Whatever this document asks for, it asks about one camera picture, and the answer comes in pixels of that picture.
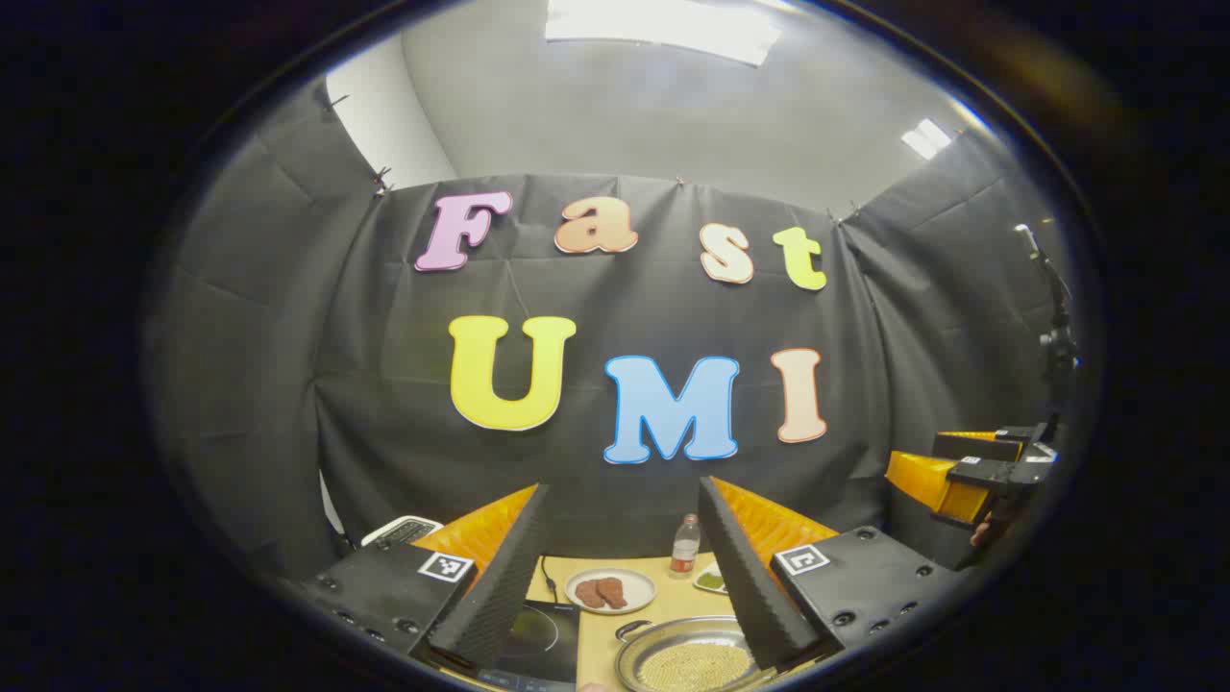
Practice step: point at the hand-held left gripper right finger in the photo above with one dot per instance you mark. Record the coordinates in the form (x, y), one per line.
(750, 586)

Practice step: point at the small ceiling light panel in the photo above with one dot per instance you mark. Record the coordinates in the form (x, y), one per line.
(925, 139)

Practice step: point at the large ceiling light panel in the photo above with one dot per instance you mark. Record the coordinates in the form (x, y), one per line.
(663, 24)

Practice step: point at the white toaster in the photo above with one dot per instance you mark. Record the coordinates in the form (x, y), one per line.
(404, 531)

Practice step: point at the clear red label water bottle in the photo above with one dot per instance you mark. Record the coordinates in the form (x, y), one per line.
(685, 553)

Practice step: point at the heap of green beans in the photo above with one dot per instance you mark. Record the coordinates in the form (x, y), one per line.
(710, 580)

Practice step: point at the brown steak piece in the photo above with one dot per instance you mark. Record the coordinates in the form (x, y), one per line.
(587, 594)
(613, 592)

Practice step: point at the white divided dish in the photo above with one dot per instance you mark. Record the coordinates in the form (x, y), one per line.
(704, 569)

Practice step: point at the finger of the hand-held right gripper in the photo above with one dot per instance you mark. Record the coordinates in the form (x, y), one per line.
(937, 485)
(980, 445)

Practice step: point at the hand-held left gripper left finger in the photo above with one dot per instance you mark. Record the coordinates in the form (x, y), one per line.
(500, 586)

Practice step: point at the pile of yellow soybeans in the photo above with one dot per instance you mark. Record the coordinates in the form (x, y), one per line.
(692, 668)

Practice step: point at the black induction cooktop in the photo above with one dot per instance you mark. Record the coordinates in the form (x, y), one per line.
(543, 639)

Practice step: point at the white round plate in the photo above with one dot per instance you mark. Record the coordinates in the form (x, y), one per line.
(642, 586)

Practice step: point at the stainless steel pot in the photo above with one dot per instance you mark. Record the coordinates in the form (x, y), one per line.
(673, 634)

